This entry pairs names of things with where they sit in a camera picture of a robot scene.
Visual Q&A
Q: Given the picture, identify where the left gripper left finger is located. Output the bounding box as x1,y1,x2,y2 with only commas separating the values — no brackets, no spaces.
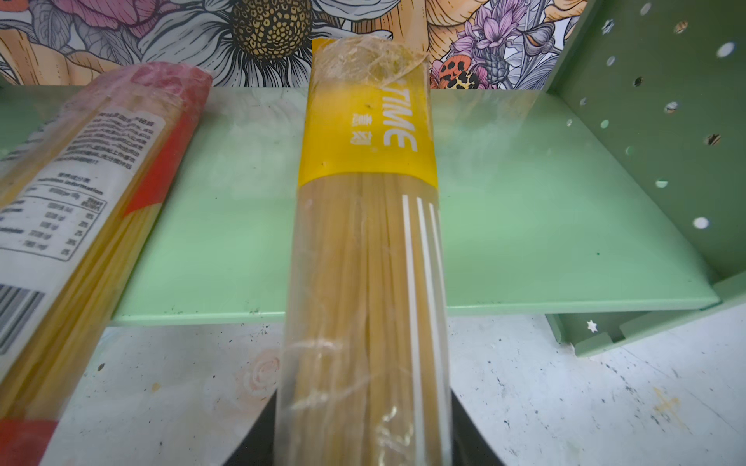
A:
223,392,277,466

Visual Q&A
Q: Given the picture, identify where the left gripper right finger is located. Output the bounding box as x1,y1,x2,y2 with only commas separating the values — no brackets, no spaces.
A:
451,390,505,466

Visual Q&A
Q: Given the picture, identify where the yellow spaghetti bag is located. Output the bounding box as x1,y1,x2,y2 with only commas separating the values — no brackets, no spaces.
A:
274,35,453,465

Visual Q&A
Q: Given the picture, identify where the red-ended clear spaghetti bag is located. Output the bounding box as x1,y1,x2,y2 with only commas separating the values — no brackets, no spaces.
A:
1,62,213,465

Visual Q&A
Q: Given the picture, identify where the green wooden two-tier shelf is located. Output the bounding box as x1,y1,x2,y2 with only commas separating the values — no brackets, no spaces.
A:
1,1,745,356

